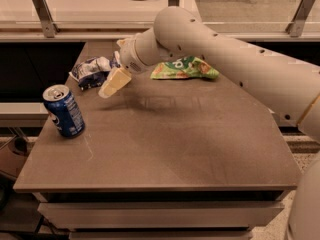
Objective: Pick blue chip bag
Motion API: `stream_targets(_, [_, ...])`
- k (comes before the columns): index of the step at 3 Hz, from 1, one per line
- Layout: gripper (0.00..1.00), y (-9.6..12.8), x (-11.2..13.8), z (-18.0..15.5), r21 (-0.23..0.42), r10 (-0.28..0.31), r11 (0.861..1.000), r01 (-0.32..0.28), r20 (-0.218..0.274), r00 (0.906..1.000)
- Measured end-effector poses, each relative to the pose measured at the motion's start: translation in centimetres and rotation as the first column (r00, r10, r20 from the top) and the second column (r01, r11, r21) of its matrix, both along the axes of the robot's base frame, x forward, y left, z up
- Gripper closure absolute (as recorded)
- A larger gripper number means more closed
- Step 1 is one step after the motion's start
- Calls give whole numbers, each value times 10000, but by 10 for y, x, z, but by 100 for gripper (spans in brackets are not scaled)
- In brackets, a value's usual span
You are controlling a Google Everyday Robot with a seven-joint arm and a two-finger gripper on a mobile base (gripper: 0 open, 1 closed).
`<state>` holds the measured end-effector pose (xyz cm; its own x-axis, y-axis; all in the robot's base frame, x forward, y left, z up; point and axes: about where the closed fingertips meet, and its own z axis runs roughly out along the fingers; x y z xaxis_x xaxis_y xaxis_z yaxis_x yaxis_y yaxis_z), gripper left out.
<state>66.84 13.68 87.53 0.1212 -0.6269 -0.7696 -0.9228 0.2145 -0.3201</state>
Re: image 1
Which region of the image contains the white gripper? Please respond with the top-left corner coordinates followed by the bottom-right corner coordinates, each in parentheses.
top-left (98, 33), bottom-right (150, 98)

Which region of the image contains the blue white chip bag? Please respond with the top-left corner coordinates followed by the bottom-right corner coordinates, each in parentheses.
top-left (69, 51), bottom-right (121, 90)

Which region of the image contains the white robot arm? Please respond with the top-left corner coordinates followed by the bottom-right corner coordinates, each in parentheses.
top-left (117, 6), bottom-right (320, 142)

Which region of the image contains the green chip bag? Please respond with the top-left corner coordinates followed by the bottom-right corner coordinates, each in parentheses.
top-left (150, 56), bottom-right (219, 80)

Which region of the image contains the blue soda can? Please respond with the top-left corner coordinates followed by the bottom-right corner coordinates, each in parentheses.
top-left (43, 84), bottom-right (85, 138)

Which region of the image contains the grey table drawer cabinet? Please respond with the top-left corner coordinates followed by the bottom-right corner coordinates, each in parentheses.
top-left (38, 201), bottom-right (284, 240)

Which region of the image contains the left metal railing bracket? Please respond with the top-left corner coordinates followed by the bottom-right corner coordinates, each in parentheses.
top-left (32, 0), bottom-right (58, 38)

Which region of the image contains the right metal railing bracket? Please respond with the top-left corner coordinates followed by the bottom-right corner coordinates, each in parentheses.
top-left (285, 0), bottom-right (316, 38)

